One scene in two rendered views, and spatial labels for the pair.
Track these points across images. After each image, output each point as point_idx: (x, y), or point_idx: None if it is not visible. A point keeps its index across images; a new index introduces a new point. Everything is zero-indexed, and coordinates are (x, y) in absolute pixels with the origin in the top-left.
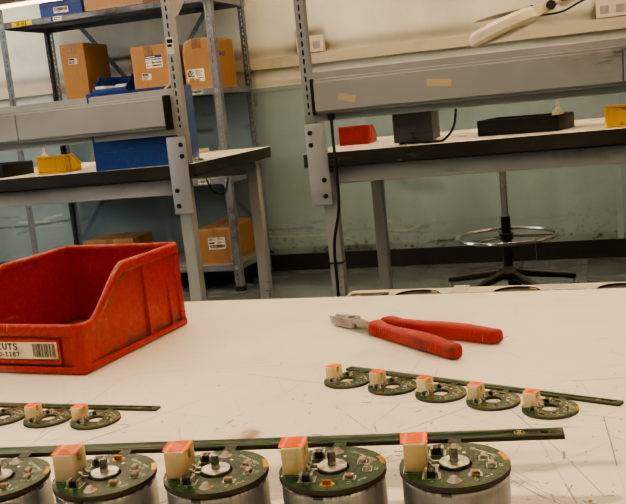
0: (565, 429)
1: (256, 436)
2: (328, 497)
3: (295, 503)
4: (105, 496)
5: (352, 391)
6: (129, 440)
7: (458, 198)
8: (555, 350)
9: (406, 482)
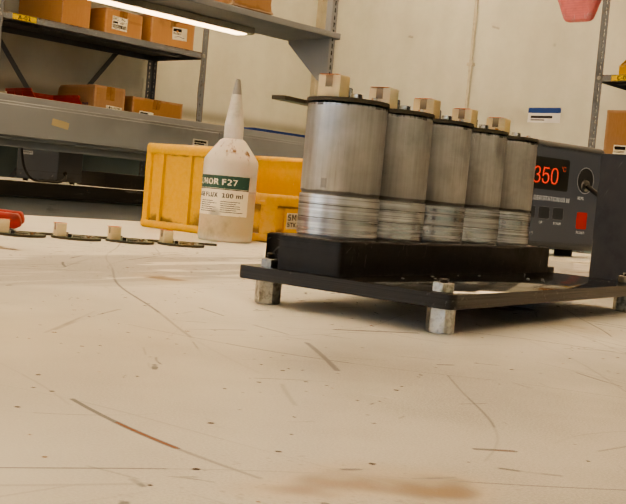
0: (219, 250)
1: (1, 246)
2: (504, 136)
3: (487, 140)
4: (434, 116)
5: None
6: None
7: None
8: (81, 230)
9: (510, 138)
